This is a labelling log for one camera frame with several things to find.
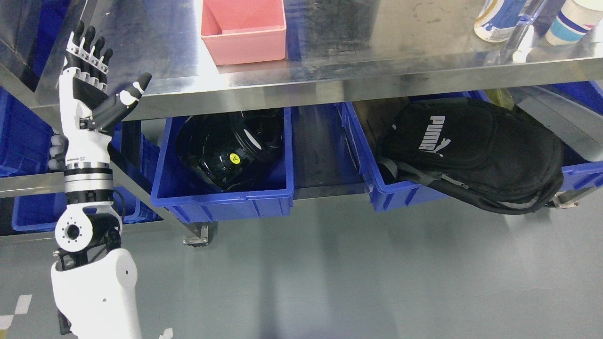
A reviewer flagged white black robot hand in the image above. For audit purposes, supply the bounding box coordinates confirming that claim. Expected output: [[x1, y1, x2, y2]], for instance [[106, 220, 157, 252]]
[[58, 21, 152, 171]]

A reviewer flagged pink storage box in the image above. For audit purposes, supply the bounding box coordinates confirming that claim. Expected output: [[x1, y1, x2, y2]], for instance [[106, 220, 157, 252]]
[[200, 0, 287, 66]]

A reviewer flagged blue bin far left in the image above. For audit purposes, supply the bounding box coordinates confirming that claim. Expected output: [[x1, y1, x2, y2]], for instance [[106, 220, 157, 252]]
[[0, 90, 159, 235]]

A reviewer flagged blue bin with helmet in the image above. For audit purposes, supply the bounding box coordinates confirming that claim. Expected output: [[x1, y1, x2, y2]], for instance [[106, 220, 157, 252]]
[[149, 107, 296, 223]]

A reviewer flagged black helmet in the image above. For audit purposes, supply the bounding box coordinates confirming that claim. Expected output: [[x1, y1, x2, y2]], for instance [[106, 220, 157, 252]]
[[175, 109, 285, 193]]

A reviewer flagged steel table cart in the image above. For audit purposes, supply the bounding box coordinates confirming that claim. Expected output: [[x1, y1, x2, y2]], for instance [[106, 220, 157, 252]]
[[0, 0, 603, 247]]

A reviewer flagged blue bin with backpack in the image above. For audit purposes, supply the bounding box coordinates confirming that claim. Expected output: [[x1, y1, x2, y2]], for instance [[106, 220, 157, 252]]
[[334, 81, 603, 212]]

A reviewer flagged black Puma backpack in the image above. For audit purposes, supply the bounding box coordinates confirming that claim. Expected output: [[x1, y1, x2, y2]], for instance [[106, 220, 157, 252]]
[[375, 97, 564, 215]]

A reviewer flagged white blue bottle left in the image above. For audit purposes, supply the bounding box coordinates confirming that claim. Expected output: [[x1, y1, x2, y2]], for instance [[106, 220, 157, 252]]
[[473, 0, 530, 43]]

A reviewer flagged white blue bottle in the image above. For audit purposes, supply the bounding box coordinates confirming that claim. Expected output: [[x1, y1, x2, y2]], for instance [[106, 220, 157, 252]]
[[473, 0, 530, 43], [545, 0, 603, 46]]

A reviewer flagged white blue bottle right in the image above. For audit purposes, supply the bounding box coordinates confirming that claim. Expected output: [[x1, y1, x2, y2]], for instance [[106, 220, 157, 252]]
[[545, 0, 603, 46]]

